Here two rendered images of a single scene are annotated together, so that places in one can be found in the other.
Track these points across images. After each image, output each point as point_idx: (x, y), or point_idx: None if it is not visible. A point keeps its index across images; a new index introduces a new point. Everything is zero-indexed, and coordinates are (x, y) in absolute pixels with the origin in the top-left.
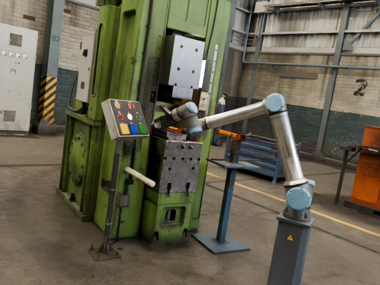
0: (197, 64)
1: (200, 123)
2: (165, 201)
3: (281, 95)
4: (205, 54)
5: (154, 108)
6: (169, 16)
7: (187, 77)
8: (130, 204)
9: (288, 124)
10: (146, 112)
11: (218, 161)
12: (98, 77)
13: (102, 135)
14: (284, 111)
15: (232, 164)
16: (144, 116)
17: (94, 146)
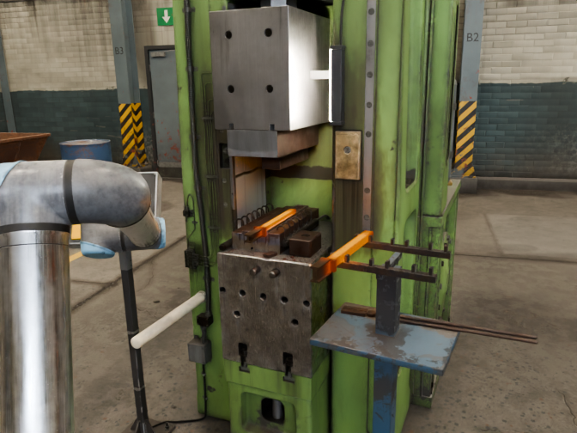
0: (277, 69)
1: (100, 233)
2: (241, 378)
3: (7, 169)
4: (338, 33)
5: (230, 180)
6: None
7: (257, 106)
8: (220, 362)
9: (8, 283)
10: (217, 187)
11: (343, 319)
12: None
13: None
14: (0, 229)
15: (356, 337)
16: (214, 196)
17: None
